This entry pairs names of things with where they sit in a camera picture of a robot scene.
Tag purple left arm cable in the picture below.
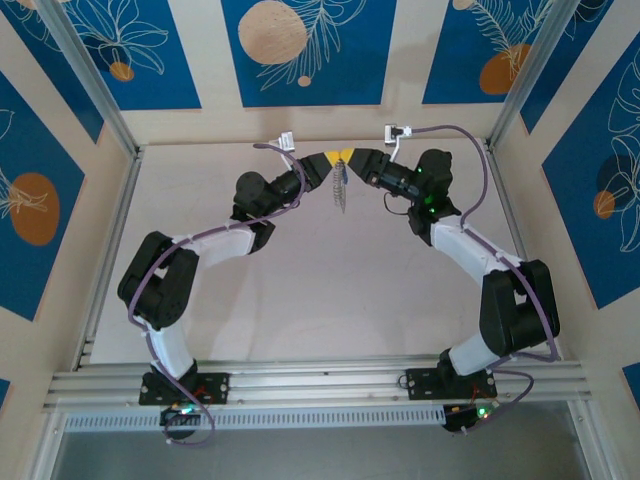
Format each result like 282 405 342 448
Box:
128 142 307 448

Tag grey metal panel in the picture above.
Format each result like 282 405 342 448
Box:
49 429 591 480

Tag grey slotted cable duct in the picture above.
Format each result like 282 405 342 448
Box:
63 403 447 432

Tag blue poster peach circle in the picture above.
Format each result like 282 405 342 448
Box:
221 0 398 108

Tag aluminium frame post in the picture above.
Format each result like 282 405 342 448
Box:
35 0 140 157
567 399 617 480
487 0 587 151
27 410 69 480

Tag steel key holder plate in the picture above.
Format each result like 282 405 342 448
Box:
329 158 352 216

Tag wide aluminium base rail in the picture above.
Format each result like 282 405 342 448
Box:
42 353 596 414

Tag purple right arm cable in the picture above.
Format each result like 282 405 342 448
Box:
410 123 561 431

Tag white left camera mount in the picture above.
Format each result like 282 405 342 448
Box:
278 148 304 174

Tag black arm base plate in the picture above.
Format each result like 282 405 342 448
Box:
405 367 499 401
138 372 231 407

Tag aluminium side rail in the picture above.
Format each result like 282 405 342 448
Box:
482 139 566 362
73 147 146 372

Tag controller board green light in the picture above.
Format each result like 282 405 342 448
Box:
159 405 197 427
442 402 504 435

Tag blue poster orange circle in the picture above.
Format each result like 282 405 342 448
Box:
0 69 87 323
422 0 541 106

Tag thin black wire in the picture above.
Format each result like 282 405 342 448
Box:
383 191 412 217

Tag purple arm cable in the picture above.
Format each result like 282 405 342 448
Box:
410 123 561 431
128 142 307 448

